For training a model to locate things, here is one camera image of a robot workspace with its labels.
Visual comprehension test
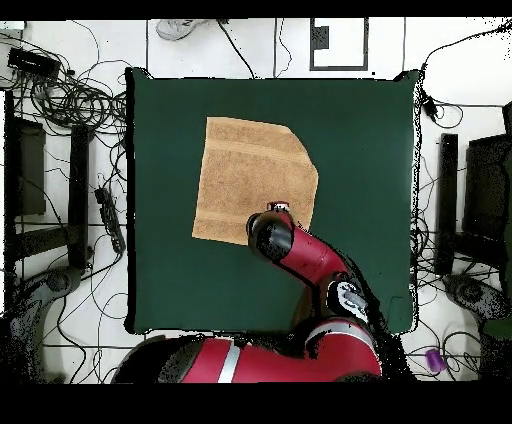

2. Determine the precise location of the tan terry towel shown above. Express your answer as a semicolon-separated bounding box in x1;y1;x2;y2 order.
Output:
191;115;320;246

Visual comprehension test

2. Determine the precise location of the flat black box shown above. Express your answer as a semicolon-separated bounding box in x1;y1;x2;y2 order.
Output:
6;47;61;79

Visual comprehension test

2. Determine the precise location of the dark green table cloth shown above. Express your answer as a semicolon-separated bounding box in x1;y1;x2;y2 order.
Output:
121;67;421;336

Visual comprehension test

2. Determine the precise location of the black power strip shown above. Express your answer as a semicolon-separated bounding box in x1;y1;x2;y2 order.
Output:
94;187;127;254

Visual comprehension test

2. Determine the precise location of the black plug adapter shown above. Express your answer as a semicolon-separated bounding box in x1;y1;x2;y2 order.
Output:
419;89;439;123

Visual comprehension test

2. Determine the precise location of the person's foot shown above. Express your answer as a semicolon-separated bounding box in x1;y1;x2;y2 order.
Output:
154;18;211;42

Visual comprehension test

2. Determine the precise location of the black stand base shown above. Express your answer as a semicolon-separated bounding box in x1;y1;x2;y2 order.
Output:
441;273;512;381
7;265;85;383

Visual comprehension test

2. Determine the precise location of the purple object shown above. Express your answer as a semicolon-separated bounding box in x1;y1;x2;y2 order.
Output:
424;347;446;374

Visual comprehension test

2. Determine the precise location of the thick black cable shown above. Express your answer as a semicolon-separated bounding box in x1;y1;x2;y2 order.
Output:
217;18;257;79

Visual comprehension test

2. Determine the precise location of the black metal frame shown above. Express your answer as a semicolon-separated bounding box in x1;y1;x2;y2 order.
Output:
3;91;95;273
435;101;512;277

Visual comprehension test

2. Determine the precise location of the tangle of black cables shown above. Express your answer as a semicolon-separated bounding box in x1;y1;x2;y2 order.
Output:
23;71;129;135

